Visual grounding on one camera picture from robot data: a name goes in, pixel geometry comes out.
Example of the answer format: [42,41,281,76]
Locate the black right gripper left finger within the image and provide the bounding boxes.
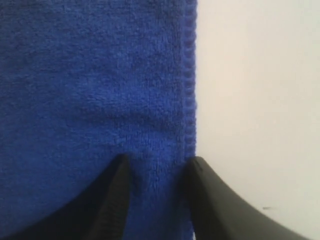
[7,154,130,240]

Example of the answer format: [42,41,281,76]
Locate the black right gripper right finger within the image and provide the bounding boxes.
[182,156,305,240]

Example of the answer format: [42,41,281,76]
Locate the blue towel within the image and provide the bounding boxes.
[0,0,197,240]

